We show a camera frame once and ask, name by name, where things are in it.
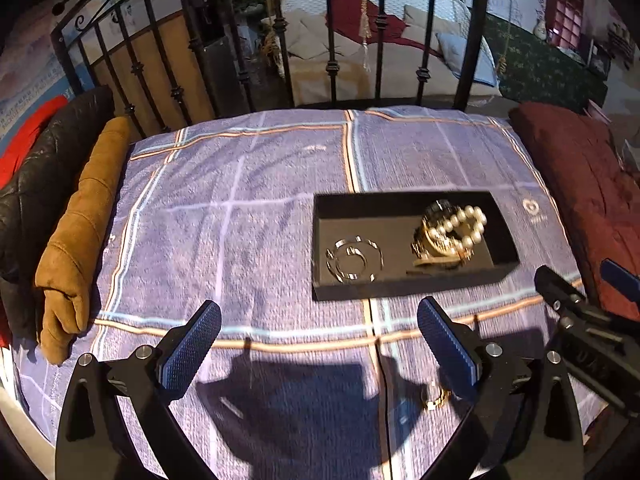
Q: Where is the large beige cushion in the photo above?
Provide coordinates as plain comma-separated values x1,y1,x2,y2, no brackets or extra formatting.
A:
287,12,341,58

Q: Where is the wooden wall shelf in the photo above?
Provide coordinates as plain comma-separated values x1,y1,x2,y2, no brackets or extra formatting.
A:
607,25,637,57

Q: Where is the black rectangular box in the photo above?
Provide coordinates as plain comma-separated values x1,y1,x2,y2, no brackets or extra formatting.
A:
311,189,521,303

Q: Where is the light blue pillow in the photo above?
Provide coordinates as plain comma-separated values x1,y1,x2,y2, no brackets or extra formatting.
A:
437,32,498,83

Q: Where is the small beige cushion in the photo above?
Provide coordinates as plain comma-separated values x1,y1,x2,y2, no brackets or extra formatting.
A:
404,5,452,37

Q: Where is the blue plaid bedsheet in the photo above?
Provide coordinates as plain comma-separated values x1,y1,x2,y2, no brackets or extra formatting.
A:
10,105,601,480

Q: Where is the white pearl bracelet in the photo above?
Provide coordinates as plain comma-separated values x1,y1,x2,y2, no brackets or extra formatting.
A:
425,204,488,256

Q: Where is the wristwatch with metal strap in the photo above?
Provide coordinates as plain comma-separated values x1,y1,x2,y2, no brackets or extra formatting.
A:
420,199,471,261

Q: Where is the gold ring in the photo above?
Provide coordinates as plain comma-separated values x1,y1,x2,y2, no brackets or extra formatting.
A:
420,382,453,413

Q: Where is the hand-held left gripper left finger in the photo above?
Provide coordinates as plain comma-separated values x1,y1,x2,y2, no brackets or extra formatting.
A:
55,300,223,480

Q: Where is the gold chain necklace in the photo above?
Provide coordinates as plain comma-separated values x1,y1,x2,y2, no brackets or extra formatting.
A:
410,230,473,267

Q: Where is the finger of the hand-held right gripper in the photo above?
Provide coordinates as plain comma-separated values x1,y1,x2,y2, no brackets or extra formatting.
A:
534,265,586,313
600,259,640,321

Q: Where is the red pillow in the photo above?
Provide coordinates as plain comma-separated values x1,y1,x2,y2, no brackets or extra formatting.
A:
325,0,426,56

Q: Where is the black quilted jacket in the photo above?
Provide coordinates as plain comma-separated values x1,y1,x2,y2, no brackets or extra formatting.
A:
0,85,116,341

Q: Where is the red cabinet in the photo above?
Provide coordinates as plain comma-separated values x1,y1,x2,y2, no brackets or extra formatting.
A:
545,0,586,51

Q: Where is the black framed picture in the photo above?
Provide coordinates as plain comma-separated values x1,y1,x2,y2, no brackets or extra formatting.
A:
587,42,613,78

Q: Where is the swing rope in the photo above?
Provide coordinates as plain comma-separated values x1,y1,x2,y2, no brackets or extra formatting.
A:
496,0,511,77

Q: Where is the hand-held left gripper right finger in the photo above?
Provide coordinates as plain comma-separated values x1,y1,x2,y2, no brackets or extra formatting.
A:
416,296,586,480

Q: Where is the black metal bed frame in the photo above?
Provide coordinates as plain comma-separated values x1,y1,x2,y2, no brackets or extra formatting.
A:
50,0,501,136

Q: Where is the hanging tassel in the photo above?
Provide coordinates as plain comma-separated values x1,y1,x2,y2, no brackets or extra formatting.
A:
359,0,374,73

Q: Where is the green patterned cloth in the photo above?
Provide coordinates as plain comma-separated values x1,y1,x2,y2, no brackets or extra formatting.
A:
482,12,608,111

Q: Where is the silver bangle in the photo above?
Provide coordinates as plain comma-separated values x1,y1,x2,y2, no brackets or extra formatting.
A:
324,234,385,283

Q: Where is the wooden board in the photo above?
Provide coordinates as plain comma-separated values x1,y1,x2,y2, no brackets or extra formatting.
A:
95,15,221,136

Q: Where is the dark red cushion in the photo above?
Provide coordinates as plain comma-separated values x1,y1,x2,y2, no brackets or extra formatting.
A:
507,101,640,321

